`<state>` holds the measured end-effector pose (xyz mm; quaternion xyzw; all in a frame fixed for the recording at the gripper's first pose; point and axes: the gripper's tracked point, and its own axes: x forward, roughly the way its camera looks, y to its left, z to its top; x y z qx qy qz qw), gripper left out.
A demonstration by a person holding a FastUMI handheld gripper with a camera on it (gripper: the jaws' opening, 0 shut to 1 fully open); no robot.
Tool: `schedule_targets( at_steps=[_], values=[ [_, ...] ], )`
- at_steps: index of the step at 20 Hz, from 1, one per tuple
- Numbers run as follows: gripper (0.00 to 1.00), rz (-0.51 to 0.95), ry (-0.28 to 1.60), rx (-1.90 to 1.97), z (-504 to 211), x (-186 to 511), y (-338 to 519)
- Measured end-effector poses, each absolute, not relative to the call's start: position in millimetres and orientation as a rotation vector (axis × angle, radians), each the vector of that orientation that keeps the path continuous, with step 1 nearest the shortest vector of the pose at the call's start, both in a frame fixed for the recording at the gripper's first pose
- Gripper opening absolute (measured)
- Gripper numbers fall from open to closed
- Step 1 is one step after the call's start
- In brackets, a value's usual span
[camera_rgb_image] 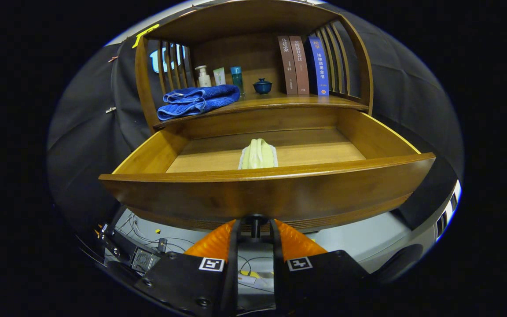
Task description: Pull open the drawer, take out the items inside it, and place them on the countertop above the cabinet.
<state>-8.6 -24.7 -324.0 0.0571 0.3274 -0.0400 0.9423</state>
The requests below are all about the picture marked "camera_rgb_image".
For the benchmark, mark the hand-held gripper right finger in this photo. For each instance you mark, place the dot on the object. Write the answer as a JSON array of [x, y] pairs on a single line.
[[277, 264]]

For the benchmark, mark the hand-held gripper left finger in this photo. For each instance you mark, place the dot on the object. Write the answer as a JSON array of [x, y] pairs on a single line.
[[233, 264]]

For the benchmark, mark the wooden drawer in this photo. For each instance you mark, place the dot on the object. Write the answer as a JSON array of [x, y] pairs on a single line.
[[258, 198]]

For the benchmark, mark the green white scrub sponge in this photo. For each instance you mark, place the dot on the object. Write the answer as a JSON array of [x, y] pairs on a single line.
[[258, 154]]

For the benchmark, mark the wooden countertop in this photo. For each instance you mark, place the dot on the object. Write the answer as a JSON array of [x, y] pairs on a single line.
[[280, 101]]

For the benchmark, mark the wooden cabinet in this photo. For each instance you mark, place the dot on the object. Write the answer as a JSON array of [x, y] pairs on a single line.
[[244, 17]]

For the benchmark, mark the grey vented box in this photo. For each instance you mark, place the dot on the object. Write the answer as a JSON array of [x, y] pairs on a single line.
[[144, 259]]

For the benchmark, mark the blue folded towel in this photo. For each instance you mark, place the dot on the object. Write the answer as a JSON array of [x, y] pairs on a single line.
[[196, 101]]

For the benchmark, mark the blue lidded teacup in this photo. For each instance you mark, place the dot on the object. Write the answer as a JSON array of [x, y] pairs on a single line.
[[262, 87]]

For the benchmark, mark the teal blue bottle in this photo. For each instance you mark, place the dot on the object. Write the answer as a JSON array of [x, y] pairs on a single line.
[[237, 79]]

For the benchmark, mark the white pump bottle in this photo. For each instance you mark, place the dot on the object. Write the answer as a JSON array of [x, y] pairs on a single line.
[[203, 79]]

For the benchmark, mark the white green tube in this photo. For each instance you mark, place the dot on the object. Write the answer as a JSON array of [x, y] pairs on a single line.
[[219, 77]]

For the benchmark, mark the dark brown book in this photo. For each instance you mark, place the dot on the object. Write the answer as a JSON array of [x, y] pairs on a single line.
[[287, 66]]

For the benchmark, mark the reddish brown book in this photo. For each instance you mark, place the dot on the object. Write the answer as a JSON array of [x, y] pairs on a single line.
[[301, 66]]

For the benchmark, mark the blue book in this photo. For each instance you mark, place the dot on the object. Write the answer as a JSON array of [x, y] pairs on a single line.
[[319, 66]]

